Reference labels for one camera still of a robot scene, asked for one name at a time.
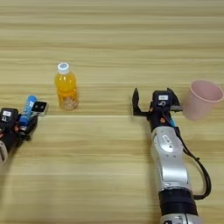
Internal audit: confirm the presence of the orange juice bottle white cap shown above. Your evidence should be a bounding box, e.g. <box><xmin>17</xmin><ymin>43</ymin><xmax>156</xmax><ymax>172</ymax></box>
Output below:
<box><xmin>54</xmin><ymin>61</ymin><xmax>80</xmax><ymax>111</ymax></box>

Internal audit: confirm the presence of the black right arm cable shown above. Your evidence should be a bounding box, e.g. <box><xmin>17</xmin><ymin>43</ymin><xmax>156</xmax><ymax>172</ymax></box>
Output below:
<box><xmin>171</xmin><ymin>117</ymin><xmax>213</xmax><ymax>201</ymax></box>

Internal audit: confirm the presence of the small white cube black face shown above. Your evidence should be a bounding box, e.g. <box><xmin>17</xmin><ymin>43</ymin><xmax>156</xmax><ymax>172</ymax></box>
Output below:
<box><xmin>31</xmin><ymin>101</ymin><xmax>49</xmax><ymax>117</ymax></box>

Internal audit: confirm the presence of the blue glue stick tube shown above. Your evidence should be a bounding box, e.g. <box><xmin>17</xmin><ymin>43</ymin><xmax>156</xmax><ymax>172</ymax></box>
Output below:
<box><xmin>18</xmin><ymin>94</ymin><xmax>39</xmax><ymax>127</ymax></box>

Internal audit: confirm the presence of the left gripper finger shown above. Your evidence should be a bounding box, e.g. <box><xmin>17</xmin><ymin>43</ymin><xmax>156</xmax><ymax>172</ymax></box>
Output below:
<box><xmin>24</xmin><ymin>115</ymin><xmax>39</xmax><ymax>141</ymax></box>

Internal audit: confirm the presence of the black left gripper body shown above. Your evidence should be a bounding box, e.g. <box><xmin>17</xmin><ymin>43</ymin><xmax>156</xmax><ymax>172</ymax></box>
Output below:
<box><xmin>0</xmin><ymin>122</ymin><xmax>30</xmax><ymax>153</ymax></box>

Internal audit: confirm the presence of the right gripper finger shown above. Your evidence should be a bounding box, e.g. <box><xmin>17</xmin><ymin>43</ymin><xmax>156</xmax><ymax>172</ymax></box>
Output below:
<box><xmin>166</xmin><ymin>87</ymin><xmax>182</xmax><ymax>107</ymax></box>
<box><xmin>131</xmin><ymin>87</ymin><xmax>143</xmax><ymax>112</ymax></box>

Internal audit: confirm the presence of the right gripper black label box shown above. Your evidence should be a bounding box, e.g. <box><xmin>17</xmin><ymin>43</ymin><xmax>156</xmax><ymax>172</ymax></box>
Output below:
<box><xmin>151</xmin><ymin>90</ymin><xmax>174</xmax><ymax>110</ymax></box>

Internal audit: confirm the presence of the pink plastic cup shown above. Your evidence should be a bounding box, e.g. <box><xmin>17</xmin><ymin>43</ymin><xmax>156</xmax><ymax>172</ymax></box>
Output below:
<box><xmin>182</xmin><ymin>80</ymin><xmax>224</xmax><ymax>122</ymax></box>

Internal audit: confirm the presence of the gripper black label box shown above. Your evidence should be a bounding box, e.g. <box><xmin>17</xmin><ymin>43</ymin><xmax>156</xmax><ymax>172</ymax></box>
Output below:
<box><xmin>151</xmin><ymin>90</ymin><xmax>174</xmax><ymax>110</ymax></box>
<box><xmin>0</xmin><ymin>107</ymin><xmax>19</xmax><ymax>125</ymax></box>

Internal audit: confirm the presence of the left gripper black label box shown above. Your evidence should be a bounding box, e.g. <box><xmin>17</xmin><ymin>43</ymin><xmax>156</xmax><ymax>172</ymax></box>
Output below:
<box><xmin>0</xmin><ymin>107</ymin><xmax>19</xmax><ymax>125</ymax></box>

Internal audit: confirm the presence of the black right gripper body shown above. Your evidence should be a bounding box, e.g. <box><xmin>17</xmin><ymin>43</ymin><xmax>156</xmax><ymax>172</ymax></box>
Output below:
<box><xmin>132</xmin><ymin>100</ymin><xmax>184</xmax><ymax>130</ymax></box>

